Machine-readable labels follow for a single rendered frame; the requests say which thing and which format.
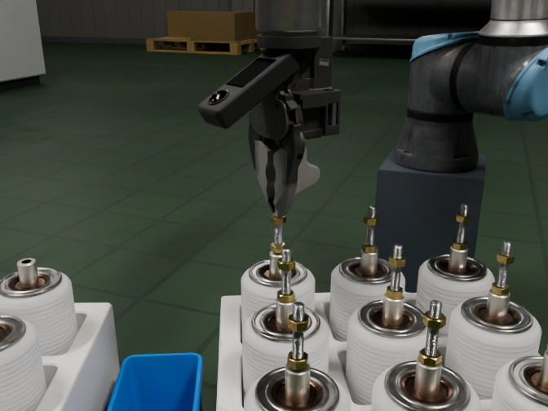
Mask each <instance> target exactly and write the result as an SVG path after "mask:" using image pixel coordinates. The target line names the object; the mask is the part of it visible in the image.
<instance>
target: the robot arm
mask: <svg viewBox="0 0 548 411"><path fill-rule="evenodd" d="M323 4H324V0H255V28H256V29H257V31H258V32H261V34H258V35H257V44H258V47H261V48H271V49H267V50H266V51H265V52H264V53H262V54H261V55H260V56H259V57H258V58H257V59H255V60H254V61H253V62H251V63H250V64H249V65H247V66H246V67H245V68H244V69H242V70H241V71H240V72H239V73H238V74H237V75H235V76H234V77H233V78H231V79H230V80H229V81H228V82H226V83H225V84H224V85H222V86H221V87H220V88H219V89H218V90H217V91H215V92H214V93H213V94H212V95H210V96H209V97H208V98H206V99H205V100H204V101H202V102H201V103H200V104H199V105H198V111H199V113H200V114H201V116H202V117H203V119H204V121H205V122H206V123H209V124H211V125H214V126H218V127H221V128H224V129H228V128H229V127H231V126H232V125H233V124H234V123H235V122H237V121H238V120H239V119H240V118H242V117H243V116H244V115H245V114H247V113H248V112H249V111H250V113H249V116H250V125H249V145H250V153H251V156H252V161H253V165H254V170H255V171H256V174H257V177H258V181H259V185H260V187H261V189H262V192H263V195H264V197H265V200H266V202H267V203H268V205H269V207H270V209H271V211H272V213H275V207H276V210H277V212H278V213H279V215H280V216H286V214H287V213H288V211H289V209H290V207H291V205H292V203H293V199H294V197H295V195H296V194H298V193H300V192H301V191H303V190H305V189H307V188H309V187H311V186H312V185H314V184H315V183H317V181H318V180H319V178H320V170H319V168H318V167H317V166H314V165H312V164H309V163H308V162H307V150H306V147H305V139H315V138H320V137H322V135H323V136H328V135H336V134H339V127H340V106H341V91H340V90H336V89H333V88H332V86H331V84H332V59H333V37H321V36H320V34H317V32H320V31H321V30H322V29H323ZM410 64H411V67H410V77H409V97H408V107H407V117H406V122H405V124H404V127H403V129H402V131H401V133H400V137H399V138H398V141H397V143H396V146H395V150H394V162H395V163H397V164H398V165H400V166H403V167H406V168H409V169H412V170H420V171H426V172H433V173H459V172H465V171H469V170H473V169H474V168H476V167H477V165H478V159H479V152H478V148H477V143H476V139H475V132H474V128H473V115H474V113H480V114H485V115H489V116H494V117H502V118H505V119H506V120H509V121H523V122H536V121H540V120H541V119H543V118H545V117H547V116H548V0H492V6H491V16H490V21H489V22H488V23H487V24H486V25H485V26H484V27H483V28H482V29H481V30H480V31H476V32H462V33H443V34H435V35H428V36H422V37H419V38H418V39H417V40H416V41H415V42H414V44H413V51H412V58H411V59H410ZM335 103H337V110H336V125H332V118H333V104H335ZM304 138H305V139H304Z"/></svg>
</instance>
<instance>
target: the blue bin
mask: <svg viewBox="0 0 548 411"><path fill-rule="evenodd" d="M202 374H203V358H202V356H201V355H199V354H197V353H192V352H190V353H168V354H145V355H133V356H128V357H127V358H125V359H124V360H123V361H122V365H121V368H120V371H119V374H118V376H117V381H116V383H115V386H114V389H113V393H112V396H111V399H110V401H109V404H108V409H107V411H202V396H201V383H202Z"/></svg>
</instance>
